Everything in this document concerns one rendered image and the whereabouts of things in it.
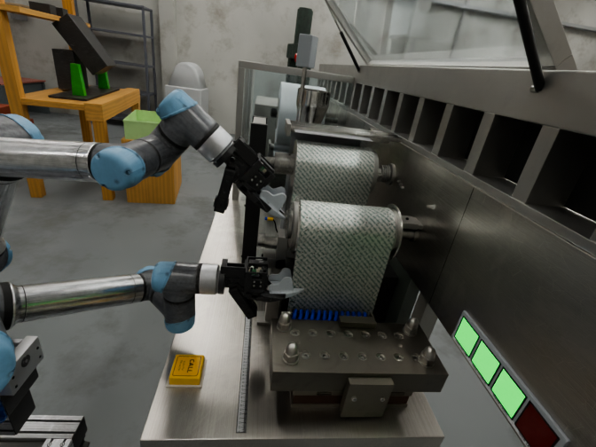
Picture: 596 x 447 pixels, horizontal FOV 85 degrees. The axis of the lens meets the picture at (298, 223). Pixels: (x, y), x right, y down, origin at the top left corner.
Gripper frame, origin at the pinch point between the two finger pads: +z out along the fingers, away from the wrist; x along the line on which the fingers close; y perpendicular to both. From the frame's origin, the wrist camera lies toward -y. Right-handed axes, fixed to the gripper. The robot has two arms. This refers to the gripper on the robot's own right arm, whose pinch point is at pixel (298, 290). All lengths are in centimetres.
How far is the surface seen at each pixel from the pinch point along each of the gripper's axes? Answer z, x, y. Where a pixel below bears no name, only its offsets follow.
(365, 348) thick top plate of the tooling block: 15.9, -13.2, -6.1
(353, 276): 13.6, -0.3, 5.6
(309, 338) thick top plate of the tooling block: 2.5, -10.4, -6.0
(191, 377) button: -24.4, -13.2, -16.6
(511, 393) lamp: 29.4, -36.5, 10.1
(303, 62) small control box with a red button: 0, 58, 53
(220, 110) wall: -107, 725, -60
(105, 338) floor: -95, 86, -109
